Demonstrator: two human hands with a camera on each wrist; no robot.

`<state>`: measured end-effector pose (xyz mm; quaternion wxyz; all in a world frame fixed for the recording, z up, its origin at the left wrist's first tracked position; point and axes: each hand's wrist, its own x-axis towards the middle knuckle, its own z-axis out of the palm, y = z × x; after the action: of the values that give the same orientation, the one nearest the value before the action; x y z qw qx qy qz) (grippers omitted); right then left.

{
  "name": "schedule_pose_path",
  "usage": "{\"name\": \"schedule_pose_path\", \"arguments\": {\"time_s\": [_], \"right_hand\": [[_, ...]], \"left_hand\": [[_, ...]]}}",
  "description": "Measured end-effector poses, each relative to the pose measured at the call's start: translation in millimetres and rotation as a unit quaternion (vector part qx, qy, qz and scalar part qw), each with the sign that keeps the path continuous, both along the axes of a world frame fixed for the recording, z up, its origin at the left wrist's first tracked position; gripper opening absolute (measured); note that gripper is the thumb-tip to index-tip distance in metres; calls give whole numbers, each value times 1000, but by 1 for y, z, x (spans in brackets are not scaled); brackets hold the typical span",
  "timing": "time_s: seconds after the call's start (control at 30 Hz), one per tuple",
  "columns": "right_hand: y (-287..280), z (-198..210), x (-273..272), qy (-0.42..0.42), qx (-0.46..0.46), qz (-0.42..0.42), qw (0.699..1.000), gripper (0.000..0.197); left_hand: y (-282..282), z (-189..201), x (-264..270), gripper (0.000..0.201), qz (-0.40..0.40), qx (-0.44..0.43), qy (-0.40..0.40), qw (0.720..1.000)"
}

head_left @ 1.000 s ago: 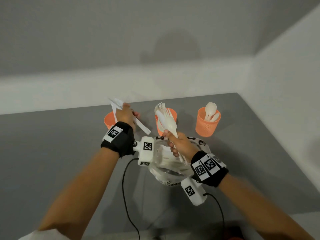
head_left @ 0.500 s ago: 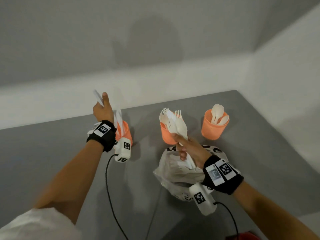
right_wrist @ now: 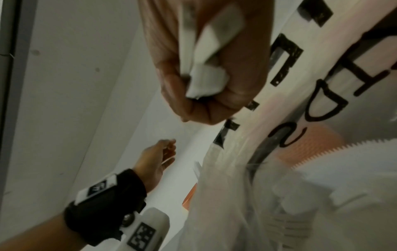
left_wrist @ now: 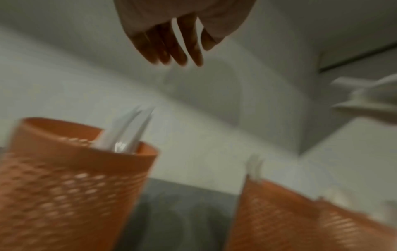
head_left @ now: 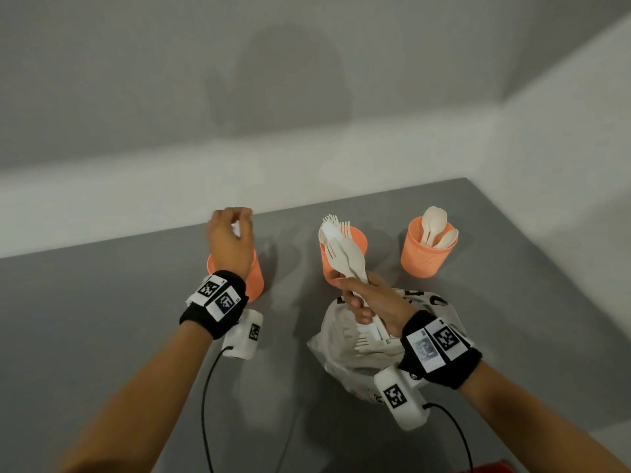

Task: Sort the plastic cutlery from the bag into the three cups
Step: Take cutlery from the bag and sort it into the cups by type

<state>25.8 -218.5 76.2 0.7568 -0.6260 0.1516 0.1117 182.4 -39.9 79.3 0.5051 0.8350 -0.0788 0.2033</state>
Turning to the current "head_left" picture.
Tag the person's right hand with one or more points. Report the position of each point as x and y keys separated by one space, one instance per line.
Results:
x=382 y=302

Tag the person's left hand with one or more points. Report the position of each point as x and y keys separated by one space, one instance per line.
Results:
x=229 y=251

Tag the clear plastic bag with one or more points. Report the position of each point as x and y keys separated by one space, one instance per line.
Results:
x=340 y=369

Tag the orange mesh cup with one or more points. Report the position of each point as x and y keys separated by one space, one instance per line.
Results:
x=424 y=263
x=255 y=280
x=361 y=241

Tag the black marker wristband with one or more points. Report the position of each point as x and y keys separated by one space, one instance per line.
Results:
x=458 y=374
x=197 y=317

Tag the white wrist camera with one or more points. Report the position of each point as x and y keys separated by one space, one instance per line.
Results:
x=244 y=339
x=409 y=413

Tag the person's right forearm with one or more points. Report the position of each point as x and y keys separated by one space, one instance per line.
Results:
x=537 y=428

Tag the red round object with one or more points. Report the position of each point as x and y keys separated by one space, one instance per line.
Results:
x=493 y=468

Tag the person's left forearm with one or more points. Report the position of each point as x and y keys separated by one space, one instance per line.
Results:
x=138 y=403

